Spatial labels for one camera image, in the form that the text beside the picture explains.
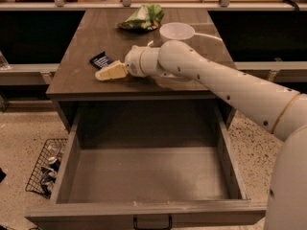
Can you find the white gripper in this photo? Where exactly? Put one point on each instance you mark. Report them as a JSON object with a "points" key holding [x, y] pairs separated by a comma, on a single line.
{"points": [[132, 62]]}

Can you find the blue rxbar blueberry wrapper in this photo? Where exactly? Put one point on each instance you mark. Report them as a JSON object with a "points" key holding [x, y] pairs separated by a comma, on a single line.
{"points": [[101, 61]]}

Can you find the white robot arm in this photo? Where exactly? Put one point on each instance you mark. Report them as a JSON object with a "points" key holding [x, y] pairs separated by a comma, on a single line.
{"points": [[275, 108]]}

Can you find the open grey top drawer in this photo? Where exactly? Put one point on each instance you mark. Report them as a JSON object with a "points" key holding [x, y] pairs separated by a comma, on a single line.
{"points": [[108, 176]]}

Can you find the grey wooden cabinet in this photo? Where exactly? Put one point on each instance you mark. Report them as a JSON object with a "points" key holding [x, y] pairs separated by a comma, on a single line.
{"points": [[149, 104]]}

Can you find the green chip bag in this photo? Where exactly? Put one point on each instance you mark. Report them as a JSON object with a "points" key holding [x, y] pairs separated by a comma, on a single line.
{"points": [[146, 18]]}

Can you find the white ceramic bowl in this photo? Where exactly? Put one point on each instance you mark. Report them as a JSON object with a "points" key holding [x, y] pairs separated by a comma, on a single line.
{"points": [[176, 31]]}

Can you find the crushed cans in basket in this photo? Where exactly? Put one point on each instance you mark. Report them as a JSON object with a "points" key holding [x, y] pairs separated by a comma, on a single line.
{"points": [[50, 172]]}

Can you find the black wire basket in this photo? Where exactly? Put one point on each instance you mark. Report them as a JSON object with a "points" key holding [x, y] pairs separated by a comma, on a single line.
{"points": [[49, 147]]}

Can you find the black drawer handle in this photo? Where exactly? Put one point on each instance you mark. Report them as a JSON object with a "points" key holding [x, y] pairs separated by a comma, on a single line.
{"points": [[153, 223]]}

